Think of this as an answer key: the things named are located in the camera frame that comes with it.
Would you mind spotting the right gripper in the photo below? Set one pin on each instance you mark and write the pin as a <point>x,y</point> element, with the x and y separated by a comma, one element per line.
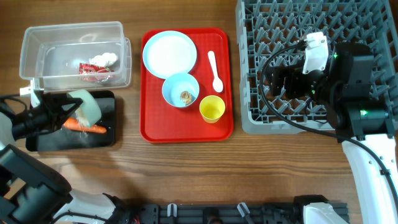
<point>292,82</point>

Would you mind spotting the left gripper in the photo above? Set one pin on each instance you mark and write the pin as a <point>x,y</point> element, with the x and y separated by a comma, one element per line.
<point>51,105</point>

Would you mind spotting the green bowl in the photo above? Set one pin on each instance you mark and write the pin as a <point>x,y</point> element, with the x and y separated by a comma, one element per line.
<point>89,106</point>

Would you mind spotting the orange carrot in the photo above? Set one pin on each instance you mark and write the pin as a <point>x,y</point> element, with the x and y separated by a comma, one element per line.
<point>74,125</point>

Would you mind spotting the white rice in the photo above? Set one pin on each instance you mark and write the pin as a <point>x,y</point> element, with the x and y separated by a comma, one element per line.
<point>82,121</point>

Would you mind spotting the red snack wrapper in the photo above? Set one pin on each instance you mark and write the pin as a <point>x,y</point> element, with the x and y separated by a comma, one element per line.
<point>94,73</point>

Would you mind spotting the white tissue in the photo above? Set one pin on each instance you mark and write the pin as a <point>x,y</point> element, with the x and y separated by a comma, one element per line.
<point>105,60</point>

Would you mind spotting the yellow cup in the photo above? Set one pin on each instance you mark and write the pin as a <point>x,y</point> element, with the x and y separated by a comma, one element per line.
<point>212,108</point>

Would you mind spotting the light blue bowl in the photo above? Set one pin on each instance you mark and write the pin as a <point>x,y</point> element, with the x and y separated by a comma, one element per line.
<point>174,85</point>

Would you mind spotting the brown food scrap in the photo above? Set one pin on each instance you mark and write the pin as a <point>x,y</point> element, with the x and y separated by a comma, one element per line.
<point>186,97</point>

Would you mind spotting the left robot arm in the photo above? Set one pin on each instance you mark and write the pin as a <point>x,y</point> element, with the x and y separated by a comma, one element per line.
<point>31,191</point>

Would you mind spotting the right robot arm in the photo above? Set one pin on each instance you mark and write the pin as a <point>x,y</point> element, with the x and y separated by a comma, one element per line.
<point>363,125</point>

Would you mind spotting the grey dishwasher rack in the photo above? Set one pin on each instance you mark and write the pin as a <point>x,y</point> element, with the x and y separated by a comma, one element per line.
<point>265,27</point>

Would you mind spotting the black tray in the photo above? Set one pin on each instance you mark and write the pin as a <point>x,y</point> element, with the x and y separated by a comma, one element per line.
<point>64,138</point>

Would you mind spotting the clear plastic bin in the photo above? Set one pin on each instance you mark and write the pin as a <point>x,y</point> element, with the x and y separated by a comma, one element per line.
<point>54,53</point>

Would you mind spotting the white plastic spoon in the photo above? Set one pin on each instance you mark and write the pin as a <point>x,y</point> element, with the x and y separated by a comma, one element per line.
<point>217,83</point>

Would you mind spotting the red serving tray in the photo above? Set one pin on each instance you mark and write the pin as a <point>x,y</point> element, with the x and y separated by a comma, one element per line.
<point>163,123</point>

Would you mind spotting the light blue plate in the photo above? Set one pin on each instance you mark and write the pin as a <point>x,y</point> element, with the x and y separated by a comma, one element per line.
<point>168,53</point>

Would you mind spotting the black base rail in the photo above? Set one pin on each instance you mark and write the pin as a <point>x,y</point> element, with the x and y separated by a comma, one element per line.
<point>202,214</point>

